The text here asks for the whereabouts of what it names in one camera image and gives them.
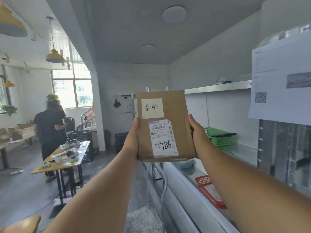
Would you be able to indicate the person's left hand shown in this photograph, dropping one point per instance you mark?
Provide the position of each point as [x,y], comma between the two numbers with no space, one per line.
[133,140]

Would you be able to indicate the person's right hand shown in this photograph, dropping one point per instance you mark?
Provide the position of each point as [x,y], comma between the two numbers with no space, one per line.
[198,139]

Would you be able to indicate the person's right thumb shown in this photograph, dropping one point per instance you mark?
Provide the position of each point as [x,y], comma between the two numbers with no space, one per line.
[192,122]

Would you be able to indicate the person's left thumb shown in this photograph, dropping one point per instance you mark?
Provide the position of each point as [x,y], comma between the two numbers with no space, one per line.
[135,126]

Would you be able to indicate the brown cardboard parcel with labels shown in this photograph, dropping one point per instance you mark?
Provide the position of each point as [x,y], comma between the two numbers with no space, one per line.
[165,126]

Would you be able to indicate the person's right forearm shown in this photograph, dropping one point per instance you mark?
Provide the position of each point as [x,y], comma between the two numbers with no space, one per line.
[255,189]

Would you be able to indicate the person's left forearm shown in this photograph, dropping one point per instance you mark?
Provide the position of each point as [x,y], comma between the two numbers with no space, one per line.
[94,189]

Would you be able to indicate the dark blue plastic crate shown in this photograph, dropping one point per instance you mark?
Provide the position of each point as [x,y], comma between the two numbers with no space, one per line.
[121,141]

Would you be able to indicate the green plastic basket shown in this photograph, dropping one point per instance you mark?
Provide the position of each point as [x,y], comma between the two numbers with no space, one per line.
[217,138]

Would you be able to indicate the black bag in basket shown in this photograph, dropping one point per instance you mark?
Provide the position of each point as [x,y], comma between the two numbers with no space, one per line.
[222,134]

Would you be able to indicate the metal stair railing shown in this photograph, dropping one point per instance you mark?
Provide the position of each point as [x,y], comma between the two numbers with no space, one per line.
[87,116]

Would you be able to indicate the white bag on shelf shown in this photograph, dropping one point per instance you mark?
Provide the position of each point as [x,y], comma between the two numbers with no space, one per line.
[222,81]

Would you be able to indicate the black plastic crate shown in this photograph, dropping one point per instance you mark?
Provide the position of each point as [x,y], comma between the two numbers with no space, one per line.
[81,140]

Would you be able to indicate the white headset device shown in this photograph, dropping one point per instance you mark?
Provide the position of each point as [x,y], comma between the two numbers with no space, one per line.
[66,155]
[70,143]

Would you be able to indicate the red plastic basket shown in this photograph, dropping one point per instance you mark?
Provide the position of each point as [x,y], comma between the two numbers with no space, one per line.
[210,190]

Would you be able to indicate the white counter ledge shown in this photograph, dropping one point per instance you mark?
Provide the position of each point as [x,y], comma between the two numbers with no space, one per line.
[192,198]

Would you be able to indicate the round white ceiling light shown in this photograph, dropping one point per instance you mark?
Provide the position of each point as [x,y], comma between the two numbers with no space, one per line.
[147,49]
[174,14]

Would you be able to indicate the wooden table with black legs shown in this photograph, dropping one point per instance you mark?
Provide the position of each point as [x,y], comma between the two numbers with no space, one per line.
[62,157]

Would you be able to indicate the green potted plant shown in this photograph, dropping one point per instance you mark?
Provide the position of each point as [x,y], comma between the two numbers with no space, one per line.
[53,97]
[9,109]

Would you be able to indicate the white printed paper notice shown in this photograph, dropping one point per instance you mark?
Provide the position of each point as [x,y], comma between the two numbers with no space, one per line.
[281,78]

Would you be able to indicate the yellow pendant lamp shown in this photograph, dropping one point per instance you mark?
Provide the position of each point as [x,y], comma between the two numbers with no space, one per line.
[9,83]
[12,21]
[55,55]

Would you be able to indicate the wooden workbench with boxes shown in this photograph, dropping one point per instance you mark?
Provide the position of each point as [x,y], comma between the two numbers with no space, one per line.
[15,137]

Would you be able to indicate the wooden chair edge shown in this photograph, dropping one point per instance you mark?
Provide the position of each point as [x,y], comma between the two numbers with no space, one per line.
[20,225]

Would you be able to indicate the white wall board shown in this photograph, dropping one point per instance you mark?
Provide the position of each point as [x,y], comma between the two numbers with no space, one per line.
[124,104]

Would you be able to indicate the steel wall shelf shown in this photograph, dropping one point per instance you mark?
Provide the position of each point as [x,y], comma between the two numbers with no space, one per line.
[218,88]

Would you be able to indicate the metal cart frame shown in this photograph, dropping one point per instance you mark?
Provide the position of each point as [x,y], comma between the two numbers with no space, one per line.
[156,191]

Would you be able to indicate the window with metal frame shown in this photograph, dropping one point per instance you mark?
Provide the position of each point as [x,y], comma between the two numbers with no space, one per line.
[71,88]

